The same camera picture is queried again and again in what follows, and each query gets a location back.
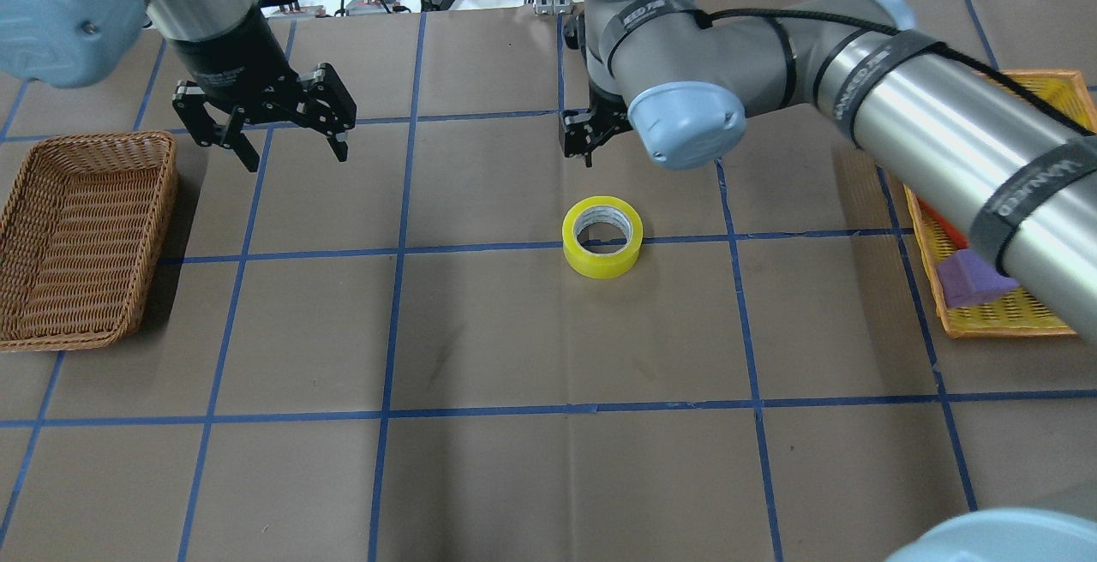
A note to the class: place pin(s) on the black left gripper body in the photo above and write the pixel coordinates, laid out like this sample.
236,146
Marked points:
230,58

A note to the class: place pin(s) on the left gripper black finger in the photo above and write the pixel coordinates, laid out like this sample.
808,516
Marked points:
337,139
231,136

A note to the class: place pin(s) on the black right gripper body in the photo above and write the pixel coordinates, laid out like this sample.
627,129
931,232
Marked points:
590,127

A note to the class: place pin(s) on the yellow tape roll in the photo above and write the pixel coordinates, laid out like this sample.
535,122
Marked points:
602,237

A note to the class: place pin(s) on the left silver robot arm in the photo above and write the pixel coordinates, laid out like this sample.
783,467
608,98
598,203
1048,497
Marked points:
77,43

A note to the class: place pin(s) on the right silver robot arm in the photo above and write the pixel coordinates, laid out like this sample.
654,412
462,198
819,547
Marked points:
1013,173

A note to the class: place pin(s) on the brown wicker basket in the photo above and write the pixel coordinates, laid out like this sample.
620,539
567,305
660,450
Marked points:
83,230

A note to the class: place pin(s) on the toy carrot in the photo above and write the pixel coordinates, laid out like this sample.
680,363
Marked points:
955,236

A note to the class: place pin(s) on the purple foam block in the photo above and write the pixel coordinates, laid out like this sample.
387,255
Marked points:
967,280

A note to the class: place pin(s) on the yellow plastic basket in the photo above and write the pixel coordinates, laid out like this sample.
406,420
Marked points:
1018,314

